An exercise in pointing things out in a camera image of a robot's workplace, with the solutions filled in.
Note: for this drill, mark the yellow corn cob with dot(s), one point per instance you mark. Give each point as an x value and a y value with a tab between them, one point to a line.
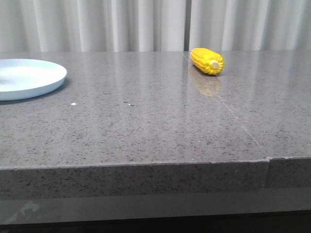
208	61

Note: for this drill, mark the light blue round plate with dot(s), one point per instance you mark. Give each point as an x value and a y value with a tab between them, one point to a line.
28	78

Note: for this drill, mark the white pleated curtain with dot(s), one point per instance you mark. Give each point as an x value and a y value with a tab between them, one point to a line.
154	25

